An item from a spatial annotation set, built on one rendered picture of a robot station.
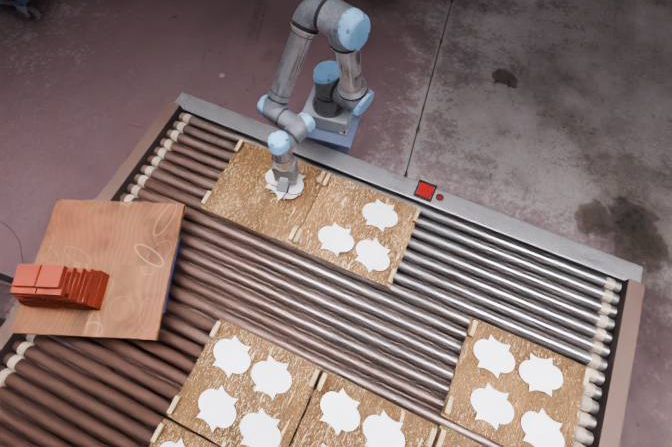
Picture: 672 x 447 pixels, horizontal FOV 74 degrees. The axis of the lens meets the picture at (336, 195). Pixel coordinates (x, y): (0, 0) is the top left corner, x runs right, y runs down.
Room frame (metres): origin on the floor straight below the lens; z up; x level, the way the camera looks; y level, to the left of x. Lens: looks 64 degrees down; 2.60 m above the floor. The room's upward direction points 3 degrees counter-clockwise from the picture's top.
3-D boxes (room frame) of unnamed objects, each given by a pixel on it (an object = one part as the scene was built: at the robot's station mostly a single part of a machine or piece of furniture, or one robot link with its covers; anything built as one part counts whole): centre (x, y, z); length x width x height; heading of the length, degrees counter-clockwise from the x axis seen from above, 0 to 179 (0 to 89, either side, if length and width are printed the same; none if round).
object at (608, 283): (0.81, -0.18, 0.90); 1.95 x 0.05 x 0.05; 63
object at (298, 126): (0.93, 0.13, 1.25); 0.11 x 0.11 x 0.08; 48
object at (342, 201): (0.65, -0.08, 0.93); 0.41 x 0.35 x 0.02; 64
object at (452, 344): (0.41, 0.03, 0.90); 1.95 x 0.05 x 0.05; 63
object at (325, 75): (1.23, 0.01, 1.13); 0.13 x 0.12 x 0.14; 48
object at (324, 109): (1.23, 0.01, 1.01); 0.15 x 0.15 x 0.10
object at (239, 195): (0.83, 0.29, 0.93); 0.41 x 0.35 x 0.02; 64
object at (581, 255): (0.87, -0.21, 0.89); 2.08 x 0.08 x 0.06; 63
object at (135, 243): (0.51, 0.85, 1.03); 0.50 x 0.50 x 0.02; 85
